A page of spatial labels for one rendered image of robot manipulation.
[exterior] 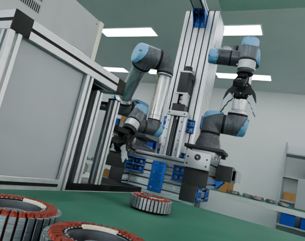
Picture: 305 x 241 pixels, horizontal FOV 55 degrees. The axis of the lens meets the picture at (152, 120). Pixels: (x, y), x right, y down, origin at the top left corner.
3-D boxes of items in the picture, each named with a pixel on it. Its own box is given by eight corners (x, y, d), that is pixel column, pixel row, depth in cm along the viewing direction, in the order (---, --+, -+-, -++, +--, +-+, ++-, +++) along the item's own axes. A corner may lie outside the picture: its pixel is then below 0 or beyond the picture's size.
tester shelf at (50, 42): (-6, 82, 128) (-3, 72, 129) (123, 95, 97) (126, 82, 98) (-134, 33, 90) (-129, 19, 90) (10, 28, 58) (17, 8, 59)
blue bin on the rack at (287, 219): (279, 222, 644) (281, 212, 647) (293, 225, 631) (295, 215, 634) (279, 223, 607) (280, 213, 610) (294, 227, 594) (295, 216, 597)
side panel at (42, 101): (56, 189, 79) (86, 77, 84) (64, 191, 78) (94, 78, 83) (-50, 185, 55) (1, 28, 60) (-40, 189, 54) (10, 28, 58)
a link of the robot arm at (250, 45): (259, 44, 133) (261, 35, 125) (255, 67, 131) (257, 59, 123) (241, 42, 135) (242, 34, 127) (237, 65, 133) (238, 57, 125)
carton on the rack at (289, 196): (283, 199, 651) (284, 191, 654) (301, 203, 635) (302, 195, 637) (282, 199, 616) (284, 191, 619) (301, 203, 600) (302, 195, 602)
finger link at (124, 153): (131, 166, 132) (129, 151, 139) (127, 158, 128) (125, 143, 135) (125, 168, 132) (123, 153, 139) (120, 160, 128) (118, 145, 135)
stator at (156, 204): (123, 202, 81) (126, 189, 81) (158, 208, 85) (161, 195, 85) (137, 212, 70) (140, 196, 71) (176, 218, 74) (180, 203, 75)
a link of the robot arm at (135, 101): (148, 122, 191) (152, 102, 193) (129, 117, 186) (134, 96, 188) (142, 123, 202) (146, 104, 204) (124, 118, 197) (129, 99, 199)
